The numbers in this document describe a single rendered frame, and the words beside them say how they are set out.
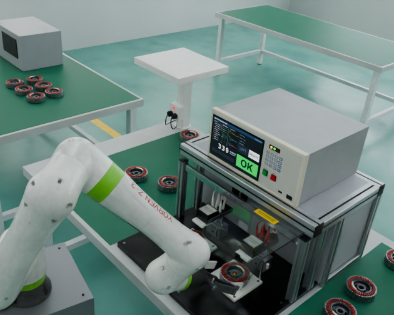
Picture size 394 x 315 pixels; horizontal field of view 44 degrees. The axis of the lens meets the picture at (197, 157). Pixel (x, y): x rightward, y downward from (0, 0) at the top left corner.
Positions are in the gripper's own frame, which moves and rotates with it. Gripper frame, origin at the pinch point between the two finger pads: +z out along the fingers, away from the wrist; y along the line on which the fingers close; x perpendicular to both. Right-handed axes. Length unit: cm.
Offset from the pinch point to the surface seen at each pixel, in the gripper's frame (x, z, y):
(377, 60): 148, 272, -116
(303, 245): 24.5, 1.3, 19.4
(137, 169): 6, 21, -84
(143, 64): 54, 21, -113
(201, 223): 8.6, 4.5, -22.9
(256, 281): 1.2, 11.3, 5.9
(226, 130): 46, -6, -25
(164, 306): -18.6, -13.7, -8.7
